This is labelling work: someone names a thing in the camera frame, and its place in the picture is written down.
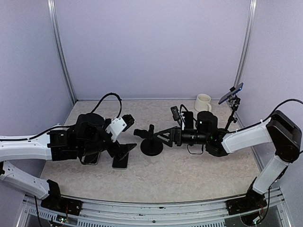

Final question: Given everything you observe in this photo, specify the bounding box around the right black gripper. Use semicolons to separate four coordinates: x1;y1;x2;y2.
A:
154;125;210;147

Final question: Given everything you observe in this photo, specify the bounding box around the black phone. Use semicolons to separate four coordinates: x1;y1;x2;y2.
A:
112;154;129;170
183;111;194;129

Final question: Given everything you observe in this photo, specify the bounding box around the black round-base phone stand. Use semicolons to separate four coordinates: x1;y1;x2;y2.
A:
134;124;163;157

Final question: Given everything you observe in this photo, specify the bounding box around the black tripod stand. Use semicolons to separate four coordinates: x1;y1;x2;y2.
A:
224;95;241;131

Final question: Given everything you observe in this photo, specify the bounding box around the blue phone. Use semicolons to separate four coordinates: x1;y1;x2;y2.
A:
218;82;243;105

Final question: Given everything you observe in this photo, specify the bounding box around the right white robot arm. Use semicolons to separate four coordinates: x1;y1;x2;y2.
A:
153;111;302;210

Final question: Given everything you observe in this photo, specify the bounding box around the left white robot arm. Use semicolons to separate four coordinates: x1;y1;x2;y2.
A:
0;113;136;210

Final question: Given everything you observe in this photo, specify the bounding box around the cream ceramic mug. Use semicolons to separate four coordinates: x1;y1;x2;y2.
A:
194;94;212;112

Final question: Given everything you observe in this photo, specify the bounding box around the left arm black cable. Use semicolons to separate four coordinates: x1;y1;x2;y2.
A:
91;92;123;119

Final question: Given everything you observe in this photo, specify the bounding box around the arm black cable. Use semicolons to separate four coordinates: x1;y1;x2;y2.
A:
91;92;123;119
260;98;303;123

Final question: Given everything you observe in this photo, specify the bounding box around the front aluminium rail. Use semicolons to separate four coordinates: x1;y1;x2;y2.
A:
16;186;293;227

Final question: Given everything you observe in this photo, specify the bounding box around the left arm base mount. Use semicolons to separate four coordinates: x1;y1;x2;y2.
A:
41;195;82;216

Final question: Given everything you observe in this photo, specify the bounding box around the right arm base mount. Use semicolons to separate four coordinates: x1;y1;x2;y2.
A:
226;196;267;215

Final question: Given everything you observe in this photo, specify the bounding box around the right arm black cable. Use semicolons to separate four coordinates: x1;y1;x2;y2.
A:
260;98;303;123

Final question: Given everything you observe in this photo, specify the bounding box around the right aluminium frame post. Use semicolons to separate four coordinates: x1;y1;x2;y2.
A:
234;0;258;87

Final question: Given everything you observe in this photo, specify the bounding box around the aluminium frame post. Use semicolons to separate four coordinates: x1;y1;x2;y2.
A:
47;0;77;105
234;0;258;87

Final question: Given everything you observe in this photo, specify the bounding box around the left aluminium frame post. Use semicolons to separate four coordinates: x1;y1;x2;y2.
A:
47;0;77;105

